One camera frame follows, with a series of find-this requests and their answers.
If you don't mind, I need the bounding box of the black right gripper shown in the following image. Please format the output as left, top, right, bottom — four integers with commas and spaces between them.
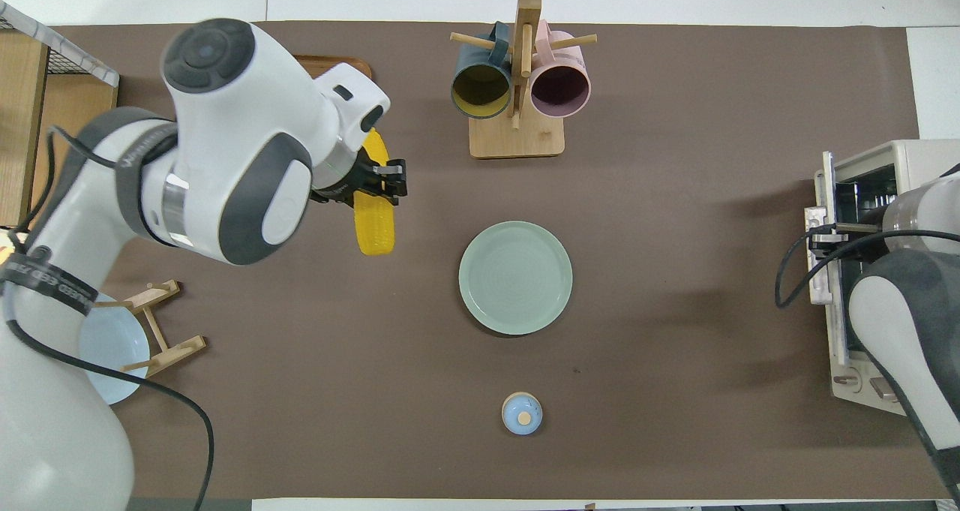
808, 221, 890, 266

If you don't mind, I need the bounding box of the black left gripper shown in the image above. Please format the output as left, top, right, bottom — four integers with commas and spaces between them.
310, 157, 410, 209

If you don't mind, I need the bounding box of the yellow corn cob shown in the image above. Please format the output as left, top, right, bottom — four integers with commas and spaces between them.
351, 127, 397, 257

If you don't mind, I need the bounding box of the glass oven door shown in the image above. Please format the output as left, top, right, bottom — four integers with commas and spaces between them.
804, 151, 853, 401

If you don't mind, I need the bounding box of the pale green plate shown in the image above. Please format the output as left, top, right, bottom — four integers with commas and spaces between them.
458, 221, 574, 337

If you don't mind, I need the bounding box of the white toaster oven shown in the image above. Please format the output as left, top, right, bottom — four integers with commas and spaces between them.
804, 139, 960, 418

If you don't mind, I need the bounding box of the dark teal mug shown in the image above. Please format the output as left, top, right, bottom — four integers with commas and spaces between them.
450, 22, 515, 120

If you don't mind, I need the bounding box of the brown wooden tray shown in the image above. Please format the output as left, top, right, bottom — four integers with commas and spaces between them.
292, 55, 374, 81

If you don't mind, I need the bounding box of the wooden mug rack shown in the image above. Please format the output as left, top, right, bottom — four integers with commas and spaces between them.
450, 0, 599, 159

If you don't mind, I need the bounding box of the brown table mat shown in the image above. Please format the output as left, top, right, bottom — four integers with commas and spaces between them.
30, 21, 950, 500

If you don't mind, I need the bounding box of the pink mug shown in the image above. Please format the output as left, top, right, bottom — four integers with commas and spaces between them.
529, 20, 593, 119

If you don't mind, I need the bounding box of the small blue bell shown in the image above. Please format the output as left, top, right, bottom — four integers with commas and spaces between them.
501, 392, 544, 436

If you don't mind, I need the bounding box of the wooden plate rack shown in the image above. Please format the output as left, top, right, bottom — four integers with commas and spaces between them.
94, 279, 208, 379

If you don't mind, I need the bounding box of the light blue plate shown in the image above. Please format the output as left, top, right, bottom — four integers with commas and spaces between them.
77, 293, 151, 406

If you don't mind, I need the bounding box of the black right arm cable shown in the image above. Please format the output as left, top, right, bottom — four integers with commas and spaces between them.
775, 228, 960, 309

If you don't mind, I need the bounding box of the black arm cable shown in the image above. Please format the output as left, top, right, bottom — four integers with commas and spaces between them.
0, 125, 216, 511
775, 228, 960, 309

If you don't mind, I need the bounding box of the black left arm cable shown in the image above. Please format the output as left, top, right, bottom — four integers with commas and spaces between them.
0, 125, 216, 511

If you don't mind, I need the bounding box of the wire basket with wooden shelves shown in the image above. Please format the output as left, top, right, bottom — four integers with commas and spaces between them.
0, 1, 119, 228

